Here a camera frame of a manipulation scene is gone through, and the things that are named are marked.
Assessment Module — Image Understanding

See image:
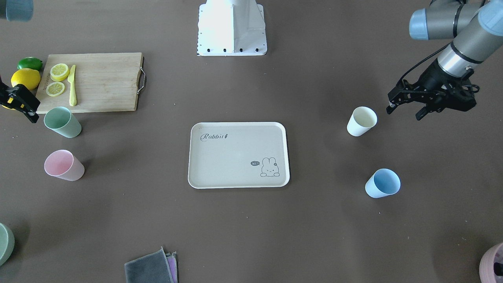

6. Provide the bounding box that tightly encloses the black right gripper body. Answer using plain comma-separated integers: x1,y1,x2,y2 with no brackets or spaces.
0,79,20,108

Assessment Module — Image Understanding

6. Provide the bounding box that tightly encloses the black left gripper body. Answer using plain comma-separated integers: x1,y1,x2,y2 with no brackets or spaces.
397,60,479,112

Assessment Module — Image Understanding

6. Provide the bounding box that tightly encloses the cream cup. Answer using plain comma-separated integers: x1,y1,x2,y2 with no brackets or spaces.
347,106,378,137

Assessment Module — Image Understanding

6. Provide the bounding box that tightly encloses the pink cup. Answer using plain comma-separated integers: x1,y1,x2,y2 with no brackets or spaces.
44,150,84,181

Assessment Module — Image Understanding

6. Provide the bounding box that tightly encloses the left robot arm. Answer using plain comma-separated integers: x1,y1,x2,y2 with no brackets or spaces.
386,0,503,120

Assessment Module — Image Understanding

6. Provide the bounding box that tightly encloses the beige rabbit tray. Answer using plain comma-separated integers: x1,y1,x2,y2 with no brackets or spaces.
187,122,290,189

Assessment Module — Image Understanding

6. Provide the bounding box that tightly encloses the whole yellow lemon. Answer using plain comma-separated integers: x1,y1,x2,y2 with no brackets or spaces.
11,68,41,91

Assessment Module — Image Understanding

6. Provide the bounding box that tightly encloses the lemon slice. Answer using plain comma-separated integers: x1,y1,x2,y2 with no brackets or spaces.
45,82,65,97
49,63,70,82

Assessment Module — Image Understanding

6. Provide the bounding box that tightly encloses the green cup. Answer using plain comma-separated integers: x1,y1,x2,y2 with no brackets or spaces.
44,107,82,138

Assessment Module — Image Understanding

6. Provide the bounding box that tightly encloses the green lime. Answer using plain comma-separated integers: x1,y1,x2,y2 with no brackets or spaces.
17,56,43,71

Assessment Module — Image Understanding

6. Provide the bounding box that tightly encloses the yellow plastic knife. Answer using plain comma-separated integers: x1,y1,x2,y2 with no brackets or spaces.
67,65,77,106

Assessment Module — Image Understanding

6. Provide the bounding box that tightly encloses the wooden cutting board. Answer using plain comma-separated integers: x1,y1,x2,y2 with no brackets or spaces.
36,53,143,114

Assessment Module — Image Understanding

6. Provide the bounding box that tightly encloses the blue cup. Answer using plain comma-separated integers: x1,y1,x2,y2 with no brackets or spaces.
365,168,401,198

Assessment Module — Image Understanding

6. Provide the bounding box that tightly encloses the green bowl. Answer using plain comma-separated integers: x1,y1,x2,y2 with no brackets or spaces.
0,223,15,266

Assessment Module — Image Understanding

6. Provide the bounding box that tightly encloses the pink bowl with ice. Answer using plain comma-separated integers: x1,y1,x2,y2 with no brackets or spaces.
479,243,503,283

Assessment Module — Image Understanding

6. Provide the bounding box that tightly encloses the grey folded cloth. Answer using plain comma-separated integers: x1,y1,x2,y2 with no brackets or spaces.
124,248,178,283

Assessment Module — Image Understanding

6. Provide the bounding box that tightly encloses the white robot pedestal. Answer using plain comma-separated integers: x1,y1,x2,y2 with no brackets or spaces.
196,0,267,56

